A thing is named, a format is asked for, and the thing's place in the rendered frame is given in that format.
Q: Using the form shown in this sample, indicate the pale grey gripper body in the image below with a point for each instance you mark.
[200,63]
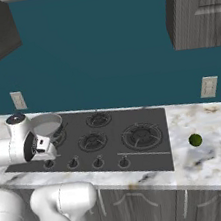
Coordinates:
[46,155]

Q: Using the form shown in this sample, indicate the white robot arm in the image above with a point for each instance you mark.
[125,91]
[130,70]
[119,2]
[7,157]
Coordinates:
[53,206]

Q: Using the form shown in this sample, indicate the silver pot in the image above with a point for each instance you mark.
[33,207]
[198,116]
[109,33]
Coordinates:
[46,125]

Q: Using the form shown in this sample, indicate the green lime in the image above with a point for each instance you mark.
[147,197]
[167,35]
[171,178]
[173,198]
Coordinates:
[195,140]

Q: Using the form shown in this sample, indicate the black hob knob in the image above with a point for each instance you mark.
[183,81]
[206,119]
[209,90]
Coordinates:
[49,164]
[97,162]
[123,162]
[73,162]

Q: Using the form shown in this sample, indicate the dark grey hob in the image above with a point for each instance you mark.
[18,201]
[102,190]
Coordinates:
[122,147]

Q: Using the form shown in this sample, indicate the grey wood cupboard door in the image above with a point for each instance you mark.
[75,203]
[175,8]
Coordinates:
[219,206]
[139,212]

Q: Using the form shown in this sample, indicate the pale wall socket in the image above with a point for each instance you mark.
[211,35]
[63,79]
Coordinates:
[18,100]
[209,86]

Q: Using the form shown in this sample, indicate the grey wood wall cupboard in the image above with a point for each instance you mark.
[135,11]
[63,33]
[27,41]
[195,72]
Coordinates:
[197,7]

